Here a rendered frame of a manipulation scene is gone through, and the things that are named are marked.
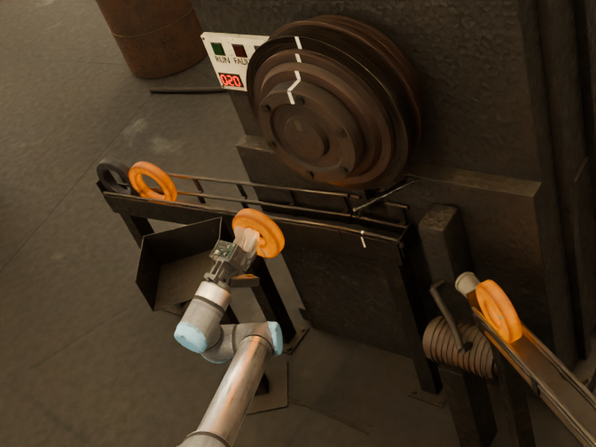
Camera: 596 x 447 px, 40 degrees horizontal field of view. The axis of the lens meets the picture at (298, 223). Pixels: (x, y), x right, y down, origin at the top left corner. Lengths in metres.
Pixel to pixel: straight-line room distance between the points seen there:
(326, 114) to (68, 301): 2.11
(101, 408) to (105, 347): 0.31
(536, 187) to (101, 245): 2.40
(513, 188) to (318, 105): 0.53
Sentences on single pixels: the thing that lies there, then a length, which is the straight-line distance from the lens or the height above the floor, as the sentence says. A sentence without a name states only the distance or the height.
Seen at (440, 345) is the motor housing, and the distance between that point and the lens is 2.25.
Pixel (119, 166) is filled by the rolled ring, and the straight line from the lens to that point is 2.98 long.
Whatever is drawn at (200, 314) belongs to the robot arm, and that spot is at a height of 0.82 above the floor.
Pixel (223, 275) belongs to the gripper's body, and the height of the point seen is 0.83.
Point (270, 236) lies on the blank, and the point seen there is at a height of 0.85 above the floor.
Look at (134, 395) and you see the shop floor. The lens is 3.22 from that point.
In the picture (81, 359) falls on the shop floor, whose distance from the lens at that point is 3.48.
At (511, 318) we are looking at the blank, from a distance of 1.96.
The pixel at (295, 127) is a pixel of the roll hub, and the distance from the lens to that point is 2.00.
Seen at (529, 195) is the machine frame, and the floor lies 0.87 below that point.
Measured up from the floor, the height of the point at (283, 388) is 0.01.
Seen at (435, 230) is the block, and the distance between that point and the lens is 2.14.
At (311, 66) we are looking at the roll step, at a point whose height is 1.28.
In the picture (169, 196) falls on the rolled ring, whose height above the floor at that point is 0.65.
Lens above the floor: 2.23
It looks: 39 degrees down
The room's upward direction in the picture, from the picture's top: 22 degrees counter-clockwise
